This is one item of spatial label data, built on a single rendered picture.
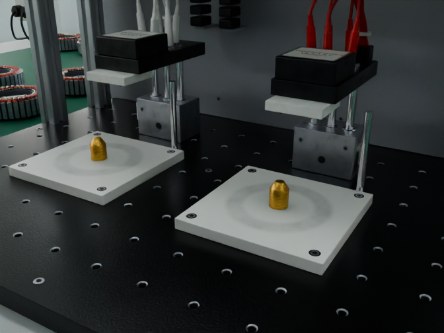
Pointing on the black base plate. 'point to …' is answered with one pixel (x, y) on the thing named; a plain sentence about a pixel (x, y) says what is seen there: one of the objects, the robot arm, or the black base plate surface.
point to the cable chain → (232, 24)
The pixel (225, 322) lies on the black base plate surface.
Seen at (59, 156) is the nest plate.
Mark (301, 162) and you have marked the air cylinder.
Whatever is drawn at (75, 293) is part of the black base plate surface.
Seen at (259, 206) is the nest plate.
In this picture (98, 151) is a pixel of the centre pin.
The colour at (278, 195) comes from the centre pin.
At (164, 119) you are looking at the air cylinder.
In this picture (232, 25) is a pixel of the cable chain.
